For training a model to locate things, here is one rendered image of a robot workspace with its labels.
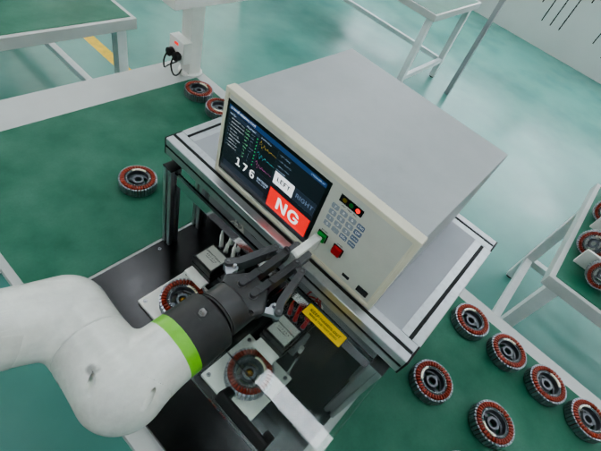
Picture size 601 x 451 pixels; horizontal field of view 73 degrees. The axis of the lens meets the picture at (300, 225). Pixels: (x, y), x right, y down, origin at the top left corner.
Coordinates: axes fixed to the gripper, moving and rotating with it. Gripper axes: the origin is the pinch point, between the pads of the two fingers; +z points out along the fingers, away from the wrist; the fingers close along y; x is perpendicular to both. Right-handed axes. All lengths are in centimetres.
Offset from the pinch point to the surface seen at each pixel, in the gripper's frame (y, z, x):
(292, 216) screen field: -7.2, 4.9, -1.3
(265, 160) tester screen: -16.6, 4.9, 5.4
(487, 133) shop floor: -21, 331, -118
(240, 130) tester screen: -23.9, 4.9, 7.2
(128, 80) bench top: -112, 36, -43
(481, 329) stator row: 41, 53, -40
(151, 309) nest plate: -24.0, -14.4, -40.0
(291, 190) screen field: -9.3, 4.9, 4.0
